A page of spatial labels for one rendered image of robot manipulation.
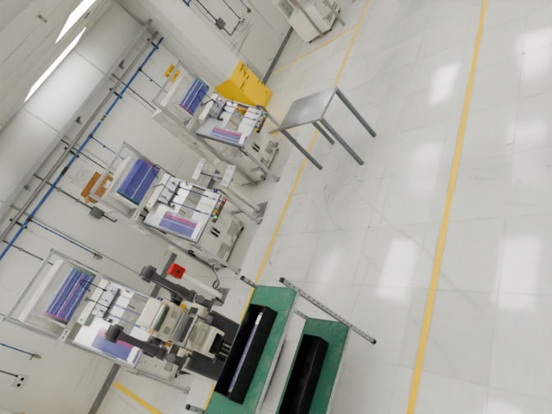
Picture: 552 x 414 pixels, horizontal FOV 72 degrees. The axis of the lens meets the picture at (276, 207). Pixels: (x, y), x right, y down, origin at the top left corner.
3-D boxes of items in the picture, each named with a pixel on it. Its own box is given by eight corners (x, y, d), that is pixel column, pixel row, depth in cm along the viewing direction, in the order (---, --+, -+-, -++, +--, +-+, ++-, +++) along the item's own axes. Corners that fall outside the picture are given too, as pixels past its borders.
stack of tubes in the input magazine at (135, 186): (159, 170, 471) (140, 157, 457) (139, 204, 449) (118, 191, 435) (154, 172, 480) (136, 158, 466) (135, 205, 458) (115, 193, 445)
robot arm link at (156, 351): (113, 322, 249) (103, 338, 245) (116, 324, 245) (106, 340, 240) (166, 346, 271) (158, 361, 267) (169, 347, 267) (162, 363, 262)
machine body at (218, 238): (246, 224, 533) (213, 200, 501) (226, 269, 503) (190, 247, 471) (221, 227, 581) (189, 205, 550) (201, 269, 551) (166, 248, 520)
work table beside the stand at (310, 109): (362, 165, 428) (319, 118, 387) (319, 170, 483) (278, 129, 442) (376, 134, 442) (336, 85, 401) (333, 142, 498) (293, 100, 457)
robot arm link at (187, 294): (146, 264, 266) (139, 278, 262) (149, 264, 262) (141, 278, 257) (195, 290, 288) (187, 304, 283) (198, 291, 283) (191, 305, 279)
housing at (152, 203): (172, 181, 488) (170, 175, 475) (154, 213, 467) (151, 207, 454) (167, 178, 489) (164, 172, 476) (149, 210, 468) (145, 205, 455)
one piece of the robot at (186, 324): (186, 351, 304) (164, 341, 293) (202, 318, 315) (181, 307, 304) (196, 355, 292) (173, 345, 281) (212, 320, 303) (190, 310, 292)
